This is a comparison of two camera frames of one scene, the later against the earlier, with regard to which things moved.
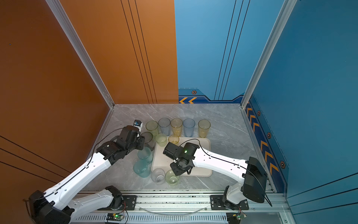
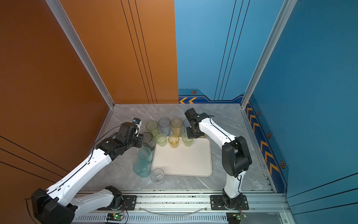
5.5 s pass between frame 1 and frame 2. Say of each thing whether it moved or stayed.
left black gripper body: stayed
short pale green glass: stayed
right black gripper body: moved
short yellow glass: stayed
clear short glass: stayed
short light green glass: moved
